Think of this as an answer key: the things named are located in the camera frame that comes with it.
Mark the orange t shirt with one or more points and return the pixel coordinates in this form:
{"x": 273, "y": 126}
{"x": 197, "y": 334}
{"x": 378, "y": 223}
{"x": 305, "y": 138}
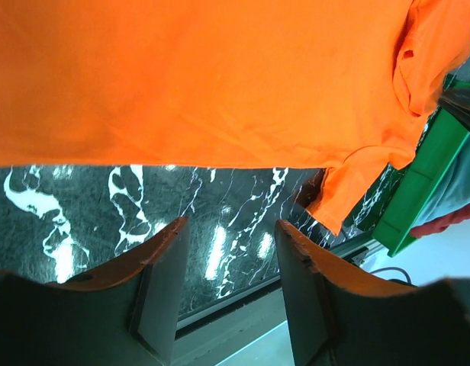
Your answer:
{"x": 345, "y": 86}

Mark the green plastic bin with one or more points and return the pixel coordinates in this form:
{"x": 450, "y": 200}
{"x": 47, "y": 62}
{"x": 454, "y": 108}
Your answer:
{"x": 440, "y": 145}

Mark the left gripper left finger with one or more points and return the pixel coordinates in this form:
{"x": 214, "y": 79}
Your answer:
{"x": 123, "y": 312}

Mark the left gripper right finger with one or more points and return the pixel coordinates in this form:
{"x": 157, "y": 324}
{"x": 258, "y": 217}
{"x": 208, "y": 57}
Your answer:
{"x": 339, "y": 314}

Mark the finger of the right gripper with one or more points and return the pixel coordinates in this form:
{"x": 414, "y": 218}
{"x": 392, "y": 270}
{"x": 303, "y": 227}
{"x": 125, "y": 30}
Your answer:
{"x": 457, "y": 102}

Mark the light blue t shirt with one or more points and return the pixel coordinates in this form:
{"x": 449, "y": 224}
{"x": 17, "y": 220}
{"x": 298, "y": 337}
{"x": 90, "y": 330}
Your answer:
{"x": 453, "y": 191}

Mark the dark red t shirt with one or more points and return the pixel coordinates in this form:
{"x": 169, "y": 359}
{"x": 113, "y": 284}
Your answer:
{"x": 440, "y": 224}

